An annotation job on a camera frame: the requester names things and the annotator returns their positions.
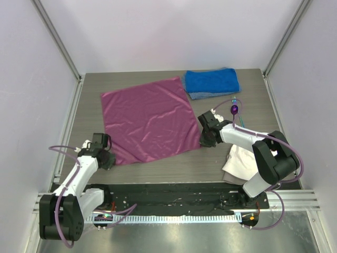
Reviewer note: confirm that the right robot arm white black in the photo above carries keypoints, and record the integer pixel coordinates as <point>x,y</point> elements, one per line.
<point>274,157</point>

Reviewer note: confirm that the iridescent fork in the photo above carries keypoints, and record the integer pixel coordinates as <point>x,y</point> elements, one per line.
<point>238,116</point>

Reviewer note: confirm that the blue terry towel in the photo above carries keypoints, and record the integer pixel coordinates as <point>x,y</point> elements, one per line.
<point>212,80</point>

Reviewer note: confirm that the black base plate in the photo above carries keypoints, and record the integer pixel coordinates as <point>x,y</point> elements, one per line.
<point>179,199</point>

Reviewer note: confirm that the magenta satin napkin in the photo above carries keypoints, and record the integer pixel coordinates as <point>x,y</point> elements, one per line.
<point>149,122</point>

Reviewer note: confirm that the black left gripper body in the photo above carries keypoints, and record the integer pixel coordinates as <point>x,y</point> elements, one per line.
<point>109,159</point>

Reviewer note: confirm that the white folded cloth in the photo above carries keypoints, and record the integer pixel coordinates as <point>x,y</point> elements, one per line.
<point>240,163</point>

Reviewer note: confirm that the iridescent purple spoon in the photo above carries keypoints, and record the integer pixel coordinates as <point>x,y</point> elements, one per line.
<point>234,109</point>

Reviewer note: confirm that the aluminium frame post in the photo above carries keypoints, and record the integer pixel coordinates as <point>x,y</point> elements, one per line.
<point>56,38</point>
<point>294,22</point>

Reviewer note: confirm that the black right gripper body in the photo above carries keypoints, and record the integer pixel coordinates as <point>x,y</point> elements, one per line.
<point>207,137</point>

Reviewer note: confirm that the aluminium frame post right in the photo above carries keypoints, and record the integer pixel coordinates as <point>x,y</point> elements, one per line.
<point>294,22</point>

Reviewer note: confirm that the white slotted cable duct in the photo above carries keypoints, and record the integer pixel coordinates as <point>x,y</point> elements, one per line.
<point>166,219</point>

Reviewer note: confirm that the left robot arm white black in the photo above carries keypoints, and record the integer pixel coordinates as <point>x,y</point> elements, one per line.
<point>63,212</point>

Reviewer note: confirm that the aluminium frame post left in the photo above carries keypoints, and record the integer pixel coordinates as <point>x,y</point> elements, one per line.
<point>56,38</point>

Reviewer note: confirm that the aluminium front rail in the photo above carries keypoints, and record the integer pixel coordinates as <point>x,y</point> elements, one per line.
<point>294,200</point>

